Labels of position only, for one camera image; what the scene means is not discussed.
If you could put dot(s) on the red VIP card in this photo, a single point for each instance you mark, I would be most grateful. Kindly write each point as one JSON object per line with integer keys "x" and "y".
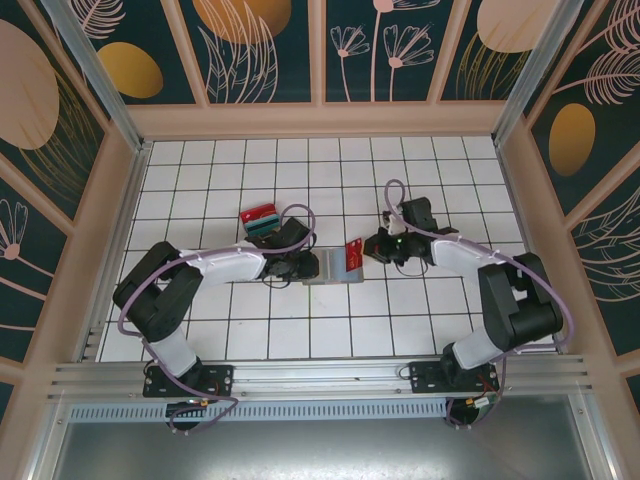
{"x": 354, "y": 255}

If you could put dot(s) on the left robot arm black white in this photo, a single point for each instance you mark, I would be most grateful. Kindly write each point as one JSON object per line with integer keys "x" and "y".
{"x": 225, "y": 272}

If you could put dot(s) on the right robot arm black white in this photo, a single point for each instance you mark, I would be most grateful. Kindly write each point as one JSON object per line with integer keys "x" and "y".
{"x": 465, "y": 255}

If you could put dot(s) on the teal card stack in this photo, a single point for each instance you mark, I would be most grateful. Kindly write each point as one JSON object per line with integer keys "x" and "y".
{"x": 265, "y": 225}

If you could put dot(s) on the clear acrylic card organizer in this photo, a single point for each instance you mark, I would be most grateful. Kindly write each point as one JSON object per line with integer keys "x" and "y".
{"x": 248, "y": 231}

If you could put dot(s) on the red card stack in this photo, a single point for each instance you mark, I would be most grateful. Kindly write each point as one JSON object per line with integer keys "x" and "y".
{"x": 255, "y": 215}

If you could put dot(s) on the grey metal sheet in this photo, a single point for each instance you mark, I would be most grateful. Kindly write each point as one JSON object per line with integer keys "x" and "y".
{"x": 320, "y": 450}

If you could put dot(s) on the aluminium mounting rail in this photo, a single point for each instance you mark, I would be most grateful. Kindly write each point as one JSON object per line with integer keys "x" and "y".
{"x": 320, "y": 380}

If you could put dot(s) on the aluminium side rail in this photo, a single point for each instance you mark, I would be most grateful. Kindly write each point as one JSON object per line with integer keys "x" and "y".
{"x": 117, "y": 250}
{"x": 515, "y": 200}

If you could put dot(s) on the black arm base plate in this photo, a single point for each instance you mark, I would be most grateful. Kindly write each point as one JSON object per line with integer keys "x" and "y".
{"x": 425, "y": 377}
{"x": 220, "y": 380}

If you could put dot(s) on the aluminium corner post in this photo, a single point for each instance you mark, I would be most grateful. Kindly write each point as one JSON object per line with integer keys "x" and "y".
{"x": 528, "y": 70}
{"x": 100, "y": 70}

